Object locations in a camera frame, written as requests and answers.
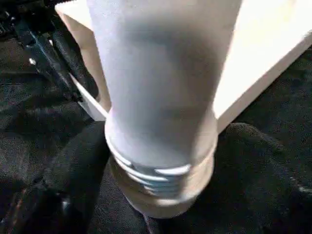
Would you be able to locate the white plastic table leg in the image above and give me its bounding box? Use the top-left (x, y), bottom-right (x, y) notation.
top-left (87, 0), bottom-right (242, 197)

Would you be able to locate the white plastic table top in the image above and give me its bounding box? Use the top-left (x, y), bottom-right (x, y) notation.
top-left (55, 0), bottom-right (312, 219)

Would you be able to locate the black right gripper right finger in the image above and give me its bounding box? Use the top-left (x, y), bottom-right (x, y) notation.
top-left (195, 122), bottom-right (312, 234)

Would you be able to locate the black table mat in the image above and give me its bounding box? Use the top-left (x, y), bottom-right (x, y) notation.
top-left (0, 0), bottom-right (312, 234)

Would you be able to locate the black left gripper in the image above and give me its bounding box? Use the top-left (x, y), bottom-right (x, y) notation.
top-left (0, 0), bottom-right (100, 103)

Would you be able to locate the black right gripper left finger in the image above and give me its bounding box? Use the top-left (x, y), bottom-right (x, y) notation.
top-left (29, 120), bottom-right (111, 234)

